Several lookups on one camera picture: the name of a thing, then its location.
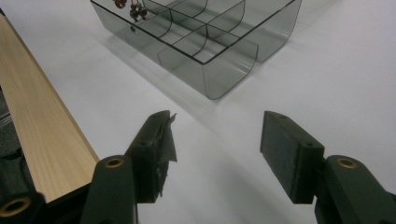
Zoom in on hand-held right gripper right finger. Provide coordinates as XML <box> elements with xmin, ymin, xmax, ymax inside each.
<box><xmin>260</xmin><ymin>110</ymin><xmax>326</xmax><ymax>205</ymax></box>

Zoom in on clear grey divided organizer box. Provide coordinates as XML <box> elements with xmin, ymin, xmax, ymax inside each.
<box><xmin>91</xmin><ymin>0</ymin><xmax>303</xmax><ymax>101</ymax></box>

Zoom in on white table mat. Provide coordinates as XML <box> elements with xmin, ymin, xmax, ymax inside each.
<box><xmin>0</xmin><ymin>0</ymin><xmax>396</xmax><ymax>224</ymax></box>

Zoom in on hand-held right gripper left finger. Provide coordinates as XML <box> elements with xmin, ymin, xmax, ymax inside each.
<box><xmin>124</xmin><ymin>109</ymin><xmax>178</xmax><ymax>204</ymax></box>

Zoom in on small metal parts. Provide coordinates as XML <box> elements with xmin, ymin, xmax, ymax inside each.
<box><xmin>128</xmin><ymin>0</ymin><xmax>149</xmax><ymax>23</ymax></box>

